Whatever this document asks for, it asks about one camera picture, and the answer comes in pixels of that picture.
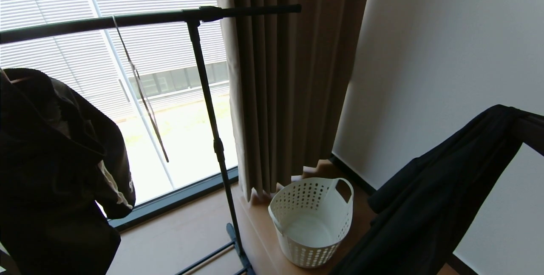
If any black garment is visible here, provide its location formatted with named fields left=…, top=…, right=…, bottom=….
left=329, top=104, right=544, bottom=275
left=0, top=68, right=136, bottom=275

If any white laundry basket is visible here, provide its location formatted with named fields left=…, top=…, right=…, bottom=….
left=268, top=177, right=354, bottom=269

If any black clothes rack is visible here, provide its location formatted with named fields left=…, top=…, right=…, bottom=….
left=0, top=4, right=302, bottom=275

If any brown curtain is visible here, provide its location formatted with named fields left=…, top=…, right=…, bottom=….
left=211, top=0, right=374, bottom=203

